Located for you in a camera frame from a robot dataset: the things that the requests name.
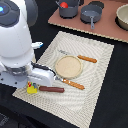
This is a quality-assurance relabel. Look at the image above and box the grey toy saucepan with handle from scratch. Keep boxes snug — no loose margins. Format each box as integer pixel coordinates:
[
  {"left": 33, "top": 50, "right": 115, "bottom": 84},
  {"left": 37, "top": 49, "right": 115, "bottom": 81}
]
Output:
[{"left": 80, "top": 5, "right": 102, "bottom": 29}]

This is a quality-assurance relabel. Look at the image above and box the yellow toy butter box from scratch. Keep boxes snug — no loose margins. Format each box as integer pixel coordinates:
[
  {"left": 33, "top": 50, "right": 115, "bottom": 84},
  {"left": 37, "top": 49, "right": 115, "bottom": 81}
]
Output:
[{"left": 27, "top": 82, "right": 38, "bottom": 94}]

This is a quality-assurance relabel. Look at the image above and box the brown toy sausage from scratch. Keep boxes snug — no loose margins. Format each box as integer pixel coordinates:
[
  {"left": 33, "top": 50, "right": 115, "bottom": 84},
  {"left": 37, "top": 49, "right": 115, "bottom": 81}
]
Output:
[{"left": 39, "top": 86, "right": 65, "bottom": 93}]

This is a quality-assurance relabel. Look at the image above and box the fork with wooden handle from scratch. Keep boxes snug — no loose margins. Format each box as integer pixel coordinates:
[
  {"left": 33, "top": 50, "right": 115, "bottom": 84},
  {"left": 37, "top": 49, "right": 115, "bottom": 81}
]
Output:
[{"left": 55, "top": 76, "right": 85, "bottom": 90}]

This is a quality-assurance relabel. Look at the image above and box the beige woven placemat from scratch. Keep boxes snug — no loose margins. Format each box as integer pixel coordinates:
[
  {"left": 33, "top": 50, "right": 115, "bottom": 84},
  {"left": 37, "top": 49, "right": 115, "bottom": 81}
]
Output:
[{"left": 13, "top": 31, "right": 114, "bottom": 128}]

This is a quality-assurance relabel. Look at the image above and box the red toy tomato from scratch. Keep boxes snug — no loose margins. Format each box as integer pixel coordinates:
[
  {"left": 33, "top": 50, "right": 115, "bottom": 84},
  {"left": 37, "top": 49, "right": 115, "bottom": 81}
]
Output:
[{"left": 60, "top": 2, "right": 68, "bottom": 8}]

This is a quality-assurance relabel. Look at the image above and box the round wooden plate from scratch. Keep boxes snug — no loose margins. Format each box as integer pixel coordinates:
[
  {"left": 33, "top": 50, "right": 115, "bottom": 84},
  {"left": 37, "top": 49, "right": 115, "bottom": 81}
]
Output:
[{"left": 55, "top": 55, "right": 83, "bottom": 79}]

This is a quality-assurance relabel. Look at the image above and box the beige bowl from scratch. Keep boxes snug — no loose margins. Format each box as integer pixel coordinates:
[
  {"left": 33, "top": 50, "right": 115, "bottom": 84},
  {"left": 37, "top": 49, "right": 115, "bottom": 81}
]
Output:
[{"left": 116, "top": 4, "right": 128, "bottom": 30}]

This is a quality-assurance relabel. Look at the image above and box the knife with wooden handle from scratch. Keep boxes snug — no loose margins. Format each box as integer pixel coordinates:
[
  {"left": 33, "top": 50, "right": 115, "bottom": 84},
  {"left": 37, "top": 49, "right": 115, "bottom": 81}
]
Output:
[{"left": 58, "top": 50, "right": 97, "bottom": 63}]

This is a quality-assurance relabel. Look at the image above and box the black stove burner disc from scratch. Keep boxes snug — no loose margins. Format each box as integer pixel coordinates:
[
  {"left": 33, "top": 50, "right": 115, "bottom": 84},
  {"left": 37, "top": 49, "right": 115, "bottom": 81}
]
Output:
[{"left": 88, "top": 1, "right": 104, "bottom": 9}]

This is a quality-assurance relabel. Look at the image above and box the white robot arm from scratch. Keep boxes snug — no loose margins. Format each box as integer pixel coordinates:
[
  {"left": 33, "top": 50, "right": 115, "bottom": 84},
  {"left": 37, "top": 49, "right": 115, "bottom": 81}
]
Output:
[{"left": 0, "top": 0, "right": 54, "bottom": 88}]

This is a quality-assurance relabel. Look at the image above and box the brown toy stove board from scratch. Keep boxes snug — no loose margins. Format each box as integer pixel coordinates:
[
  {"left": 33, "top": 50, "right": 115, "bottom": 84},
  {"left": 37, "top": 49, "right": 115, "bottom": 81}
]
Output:
[{"left": 48, "top": 0, "right": 128, "bottom": 43}]

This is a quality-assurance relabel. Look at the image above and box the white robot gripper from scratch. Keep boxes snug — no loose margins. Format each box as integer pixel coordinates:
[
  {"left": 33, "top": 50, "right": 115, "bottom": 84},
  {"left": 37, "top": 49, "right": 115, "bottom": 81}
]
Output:
[{"left": 0, "top": 62, "right": 55, "bottom": 88}]

